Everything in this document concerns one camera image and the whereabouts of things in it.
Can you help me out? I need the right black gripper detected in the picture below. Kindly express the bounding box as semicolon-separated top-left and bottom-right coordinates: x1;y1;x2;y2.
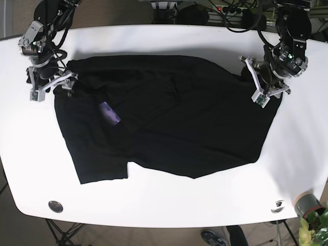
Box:
27;60;78;102

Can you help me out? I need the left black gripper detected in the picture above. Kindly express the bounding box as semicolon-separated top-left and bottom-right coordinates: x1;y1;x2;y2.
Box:
239;49;309;108

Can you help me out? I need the black printed T-shirt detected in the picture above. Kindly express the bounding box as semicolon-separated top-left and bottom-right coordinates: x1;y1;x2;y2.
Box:
53;55;281;184

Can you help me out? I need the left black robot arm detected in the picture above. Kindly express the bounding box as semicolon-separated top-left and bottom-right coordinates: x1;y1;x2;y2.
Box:
239;1;312;108

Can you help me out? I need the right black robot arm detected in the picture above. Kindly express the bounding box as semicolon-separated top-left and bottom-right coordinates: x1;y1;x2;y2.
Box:
18;0;81;102

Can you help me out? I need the left silver table grommet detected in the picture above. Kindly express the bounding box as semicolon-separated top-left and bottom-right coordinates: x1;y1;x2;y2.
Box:
48;200;64;213

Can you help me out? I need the silver table grommet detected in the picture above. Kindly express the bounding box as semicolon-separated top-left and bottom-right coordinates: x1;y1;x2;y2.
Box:
271;200;285;214
48;200;64;213

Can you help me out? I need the right silver table grommet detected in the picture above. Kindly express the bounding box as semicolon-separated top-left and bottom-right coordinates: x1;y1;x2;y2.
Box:
271;200;285;214

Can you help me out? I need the grey plant pot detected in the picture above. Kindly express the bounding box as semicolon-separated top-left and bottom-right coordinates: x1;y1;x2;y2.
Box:
293;191;325;219

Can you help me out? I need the green potted plant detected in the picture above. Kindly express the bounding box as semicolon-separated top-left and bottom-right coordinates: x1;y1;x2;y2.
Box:
298;208;327;246

